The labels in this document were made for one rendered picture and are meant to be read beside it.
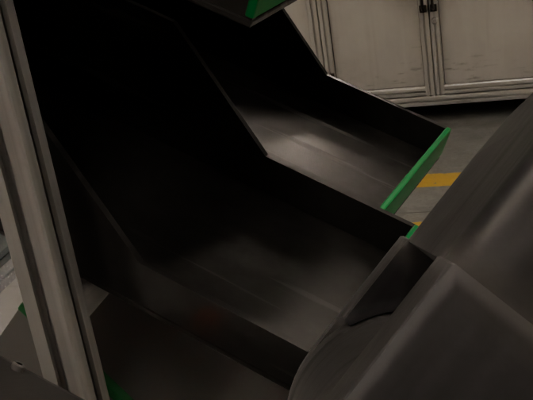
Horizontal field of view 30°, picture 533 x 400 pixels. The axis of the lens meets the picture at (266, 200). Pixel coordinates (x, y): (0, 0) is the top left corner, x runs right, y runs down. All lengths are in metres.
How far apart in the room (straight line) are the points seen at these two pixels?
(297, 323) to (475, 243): 0.28
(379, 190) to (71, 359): 0.24
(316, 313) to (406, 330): 0.29
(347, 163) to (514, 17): 3.74
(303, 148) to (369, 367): 0.45
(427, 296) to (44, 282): 0.27
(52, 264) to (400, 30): 3.98
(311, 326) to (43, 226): 0.13
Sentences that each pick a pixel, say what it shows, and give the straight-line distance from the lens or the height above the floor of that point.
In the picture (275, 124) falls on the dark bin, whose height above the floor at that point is 1.23.
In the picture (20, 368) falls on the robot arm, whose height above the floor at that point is 1.31.
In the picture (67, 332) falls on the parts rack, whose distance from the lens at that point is 0.44.
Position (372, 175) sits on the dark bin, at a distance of 0.61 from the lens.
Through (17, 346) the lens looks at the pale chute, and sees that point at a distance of 0.51.
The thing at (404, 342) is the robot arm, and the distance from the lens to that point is 0.18.
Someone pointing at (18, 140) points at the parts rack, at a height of 1.31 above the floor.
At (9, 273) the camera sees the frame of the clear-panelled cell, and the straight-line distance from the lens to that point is 1.42.
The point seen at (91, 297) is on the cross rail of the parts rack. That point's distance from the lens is 0.46.
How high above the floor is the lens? 1.42
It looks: 22 degrees down
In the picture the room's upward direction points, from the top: 9 degrees counter-clockwise
